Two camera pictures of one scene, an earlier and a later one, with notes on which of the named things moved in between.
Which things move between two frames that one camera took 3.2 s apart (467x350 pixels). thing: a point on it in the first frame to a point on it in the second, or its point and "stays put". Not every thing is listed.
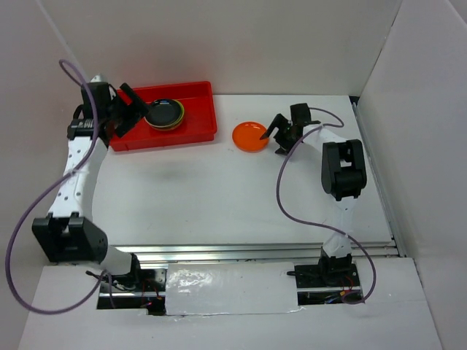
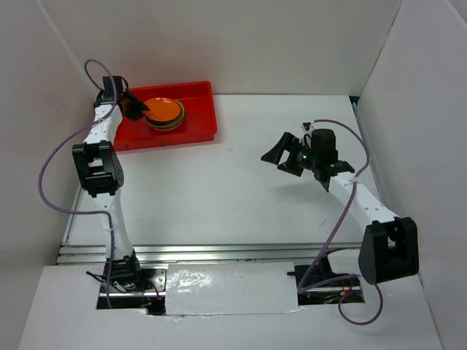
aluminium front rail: (272, 254) stays put
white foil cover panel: (231, 288) stays put
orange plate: (246, 137) to (162, 109)
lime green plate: (182, 114) stays put
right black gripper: (281, 122) to (290, 143)
